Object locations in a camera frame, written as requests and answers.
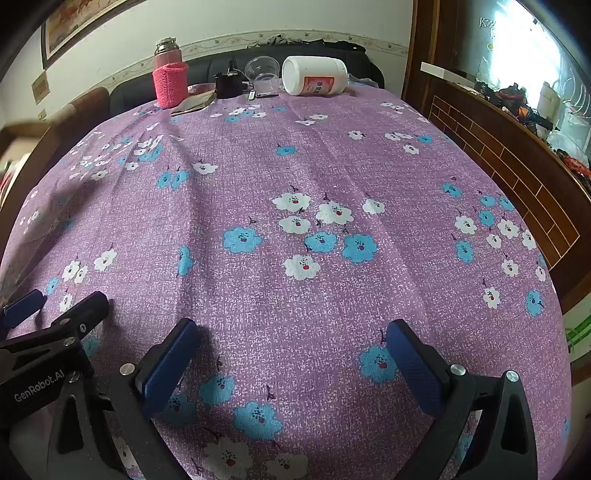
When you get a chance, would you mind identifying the brown notebook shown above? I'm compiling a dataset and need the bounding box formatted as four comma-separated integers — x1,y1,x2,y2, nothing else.
171,90,218,116

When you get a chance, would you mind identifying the black bag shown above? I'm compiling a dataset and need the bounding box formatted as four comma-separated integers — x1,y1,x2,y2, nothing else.
323,41,368,54

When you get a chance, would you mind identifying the white plastic jar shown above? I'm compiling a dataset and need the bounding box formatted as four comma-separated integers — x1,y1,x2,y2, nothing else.
281,55,348,97

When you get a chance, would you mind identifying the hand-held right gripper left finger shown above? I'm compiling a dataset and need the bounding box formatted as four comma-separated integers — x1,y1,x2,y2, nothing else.
46,318,200,480

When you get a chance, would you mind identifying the pink knit-sleeved bottle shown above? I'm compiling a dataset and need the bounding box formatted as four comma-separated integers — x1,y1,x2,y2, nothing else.
154,38,190,110

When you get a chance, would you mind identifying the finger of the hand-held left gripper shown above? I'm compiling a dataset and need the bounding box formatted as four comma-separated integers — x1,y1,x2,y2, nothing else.
0,292,109,352
0,290,47,328

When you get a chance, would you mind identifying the white jug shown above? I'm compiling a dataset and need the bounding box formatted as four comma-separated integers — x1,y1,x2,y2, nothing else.
538,82,561,125

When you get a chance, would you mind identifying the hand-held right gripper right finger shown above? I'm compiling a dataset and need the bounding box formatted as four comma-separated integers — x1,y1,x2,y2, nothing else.
386,318,540,480

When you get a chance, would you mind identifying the purple floral tablecloth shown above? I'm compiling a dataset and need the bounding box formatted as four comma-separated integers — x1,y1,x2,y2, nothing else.
0,85,575,480

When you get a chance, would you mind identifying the black sofa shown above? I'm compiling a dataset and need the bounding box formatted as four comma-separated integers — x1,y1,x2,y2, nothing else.
109,44,385,114

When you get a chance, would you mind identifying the green bamboo wall sticker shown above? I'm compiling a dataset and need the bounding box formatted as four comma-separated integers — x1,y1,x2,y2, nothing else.
566,318,591,352

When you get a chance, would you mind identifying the framed wall picture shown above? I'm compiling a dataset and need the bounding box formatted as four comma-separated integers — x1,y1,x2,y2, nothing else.
41,0,144,70

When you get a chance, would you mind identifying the flat white box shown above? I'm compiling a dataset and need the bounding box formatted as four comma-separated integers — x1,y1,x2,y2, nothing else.
421,62,476,88

